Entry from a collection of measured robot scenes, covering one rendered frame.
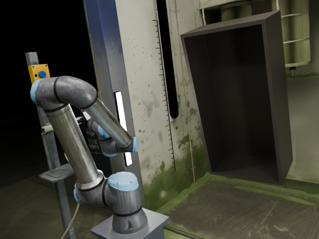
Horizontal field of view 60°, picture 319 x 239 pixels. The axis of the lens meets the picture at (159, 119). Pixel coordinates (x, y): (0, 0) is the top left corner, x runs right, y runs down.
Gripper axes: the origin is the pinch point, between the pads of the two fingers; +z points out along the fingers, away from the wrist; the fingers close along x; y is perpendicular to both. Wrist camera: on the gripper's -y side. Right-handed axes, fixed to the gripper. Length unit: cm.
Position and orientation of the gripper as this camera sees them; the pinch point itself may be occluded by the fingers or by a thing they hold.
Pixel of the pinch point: (78, 115)
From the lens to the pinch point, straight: 192.9
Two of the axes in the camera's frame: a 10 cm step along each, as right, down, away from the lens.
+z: -6.6, -2.0, 7.2
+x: 7.3, -4.1, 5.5
